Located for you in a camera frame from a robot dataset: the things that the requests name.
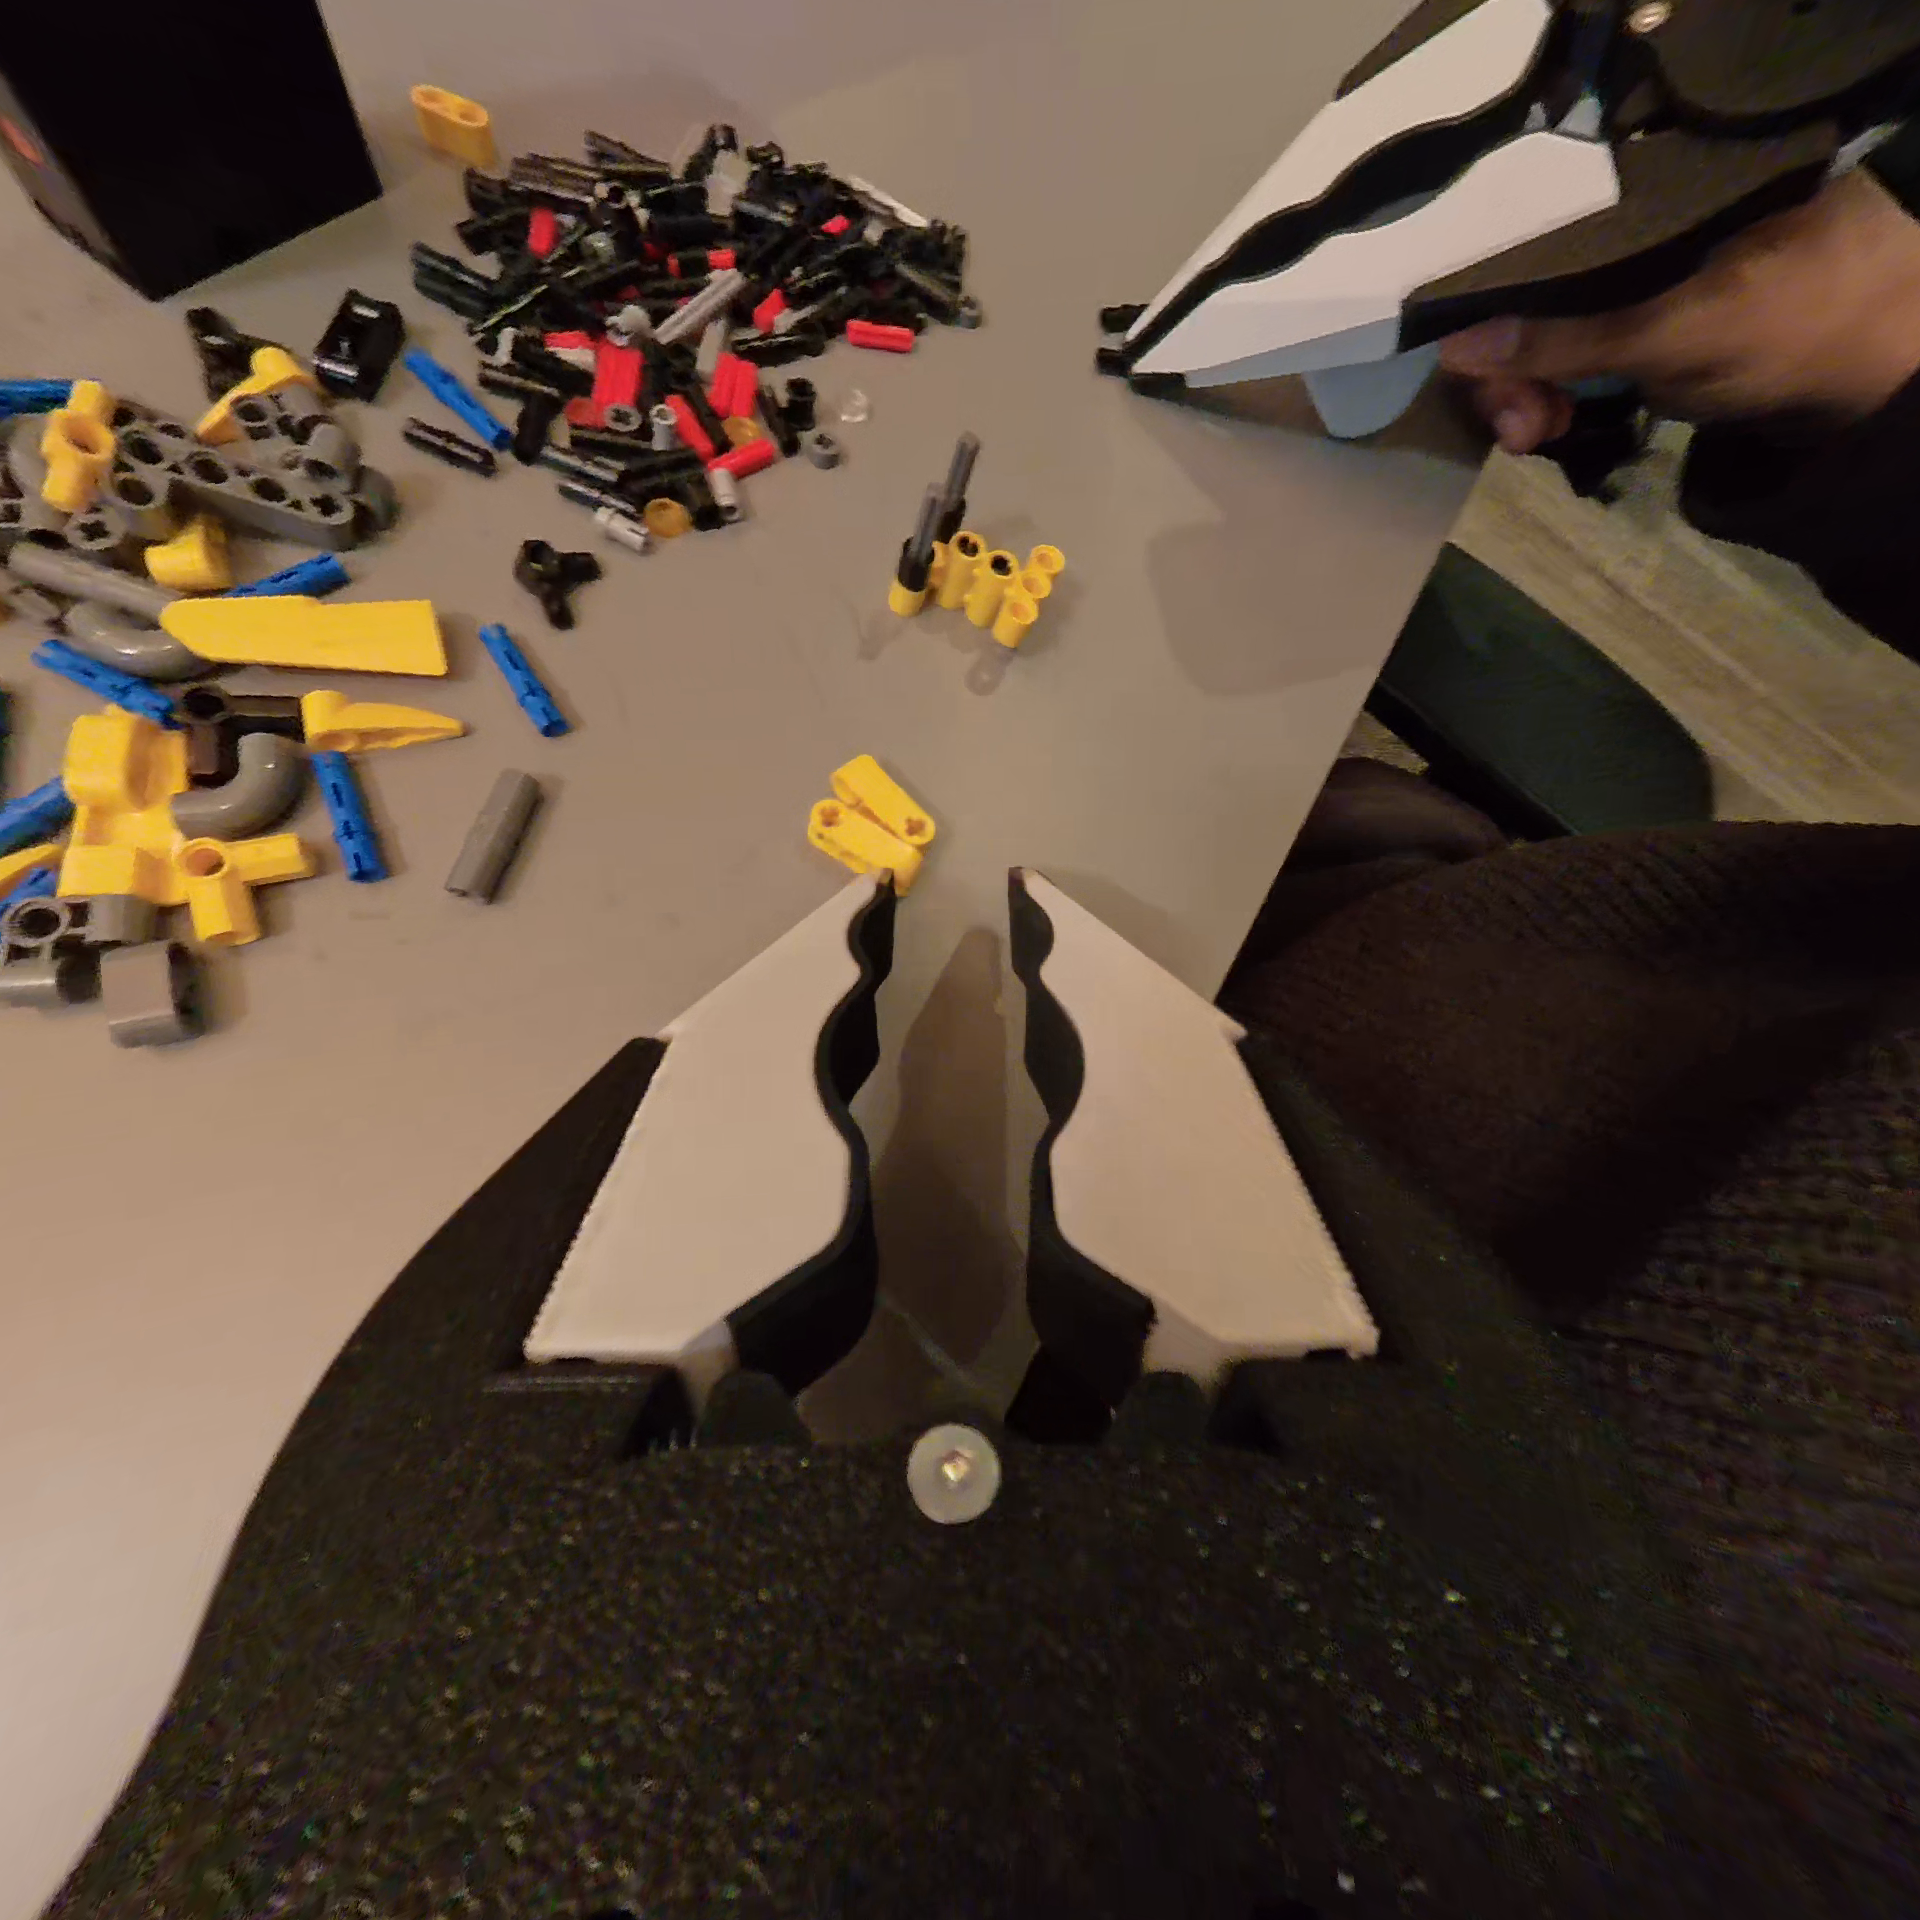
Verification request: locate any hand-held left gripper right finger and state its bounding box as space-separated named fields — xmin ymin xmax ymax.
xmin=1000 ymin=864 xmax=1383 ymax=1445

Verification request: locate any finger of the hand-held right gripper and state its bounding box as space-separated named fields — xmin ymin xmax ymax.
xmin=1095 ymin=128 xmax=1625 ymax=399
xmin=1098 ymin=0 xmax=1561 ymax=338

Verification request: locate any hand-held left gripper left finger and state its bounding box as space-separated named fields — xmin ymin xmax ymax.
xmin=520 ymin=871 xmax=903 ymax=1396

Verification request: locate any yellow short beam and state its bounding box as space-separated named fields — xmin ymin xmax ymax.
xmin=829 ymin=755 xmax=939 ymax=846
xmin=807 ymin=803 xmax=922 ymax=896
xmin=409 ymin=85 xmax=499 ymax=170

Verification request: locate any person's right forearm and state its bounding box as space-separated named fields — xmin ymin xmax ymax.
xmin=1678 ymin=351 xmax=1920 ymax=664

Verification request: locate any grey elbow pipe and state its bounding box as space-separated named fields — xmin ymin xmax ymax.
xmin=59 ymin=599 xmax=211 ymax=680
xmin=170 ymin=730 xmax=310 ymax=843

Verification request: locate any person's right hand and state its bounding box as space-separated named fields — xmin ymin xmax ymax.
xmin=1437 ymin=165 xmax=1920 ymax=455

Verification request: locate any grey tube connector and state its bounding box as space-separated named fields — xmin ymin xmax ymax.
xmin=443 ymin=767 xmax=545 ymax=906

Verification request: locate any dark knit sweater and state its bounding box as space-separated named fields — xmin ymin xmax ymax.
xmin=1216 ymin=823 xmax=1920 ymax=1920

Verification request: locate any dark green chair seat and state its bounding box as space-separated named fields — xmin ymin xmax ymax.
xmin=1370 ymin=543 xmax=1713 ymax=840

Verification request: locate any cluster of yellow pinned beams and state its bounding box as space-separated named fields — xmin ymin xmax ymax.
xmin=886 ymin=429 xmax=1067 ymax=648

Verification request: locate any yellow cross connector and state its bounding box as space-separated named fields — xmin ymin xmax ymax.
xmin=170 ymin=831 xmax=320 ymax=948

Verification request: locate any grey angled block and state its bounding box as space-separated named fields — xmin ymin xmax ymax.
xmin=104 ymin=940 xmax=211 ymax=1048

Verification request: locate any black three-way connector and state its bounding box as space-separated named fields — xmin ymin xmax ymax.
xmin=512 ymin=538 xmax=602 ymax=631

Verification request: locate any black angled connector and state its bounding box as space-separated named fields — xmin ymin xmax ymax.
xmin=177 ymin=683 xmax=310 ymax=784
xmin=185 ymin=307 xmax=290 ymax=399

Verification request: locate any yellow wedge panel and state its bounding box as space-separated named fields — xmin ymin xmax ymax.
xmin=159 ymin=594 xmax=450 ymax=680

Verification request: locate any grey holed connector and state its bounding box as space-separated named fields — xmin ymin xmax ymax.
xmin=0 ymin=896 xmax=109 ymax=1008

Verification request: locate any pile of black red pins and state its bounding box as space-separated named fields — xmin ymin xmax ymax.
xmin=411 ymin=124 xmax=985 ymax=552

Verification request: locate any heap of grey yellow parts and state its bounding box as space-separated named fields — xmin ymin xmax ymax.
xmin=0 ymin=412 xmax=241 ymax=634

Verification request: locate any black cube connector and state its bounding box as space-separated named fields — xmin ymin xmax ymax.
xmin=313 ymin=287 xmax=409 ymax=404

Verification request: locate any yellow curved piece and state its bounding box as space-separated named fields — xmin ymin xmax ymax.
xmin=194 ymin=346 xmax=327 ymax=446

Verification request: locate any yellow holed connector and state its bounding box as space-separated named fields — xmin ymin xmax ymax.
xmin=38 ymin=380 xmax=119 ymax=512

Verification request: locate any black rectangular box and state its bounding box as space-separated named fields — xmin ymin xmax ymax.
xmin=0 ymin=0 xmax=385 ymax=304

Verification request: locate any yellow bracket piece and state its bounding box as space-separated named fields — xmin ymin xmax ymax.
xmin=57 ymin=704 xmax=191 ymax=902

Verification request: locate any grey perforated frame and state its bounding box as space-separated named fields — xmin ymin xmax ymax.
xmin=103 ymin=395 xmax=402 ymax=551

